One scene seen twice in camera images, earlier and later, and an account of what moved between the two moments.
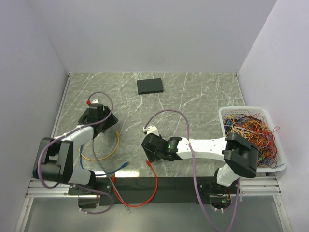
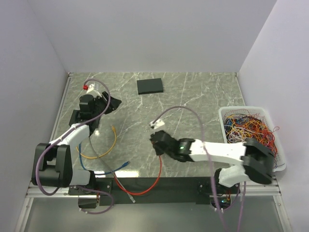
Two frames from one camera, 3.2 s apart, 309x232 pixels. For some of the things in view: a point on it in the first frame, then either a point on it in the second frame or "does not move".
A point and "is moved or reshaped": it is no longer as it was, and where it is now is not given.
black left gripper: (112, 120) -> (114, 104)
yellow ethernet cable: (118, 133) is moved or reshaped
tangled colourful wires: (252, 127) does not move
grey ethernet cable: (127, 206) -> (117, 177)
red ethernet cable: (113, 182) -> (154, 185)
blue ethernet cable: (125, 164) does not move
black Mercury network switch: (149, 86) does not move
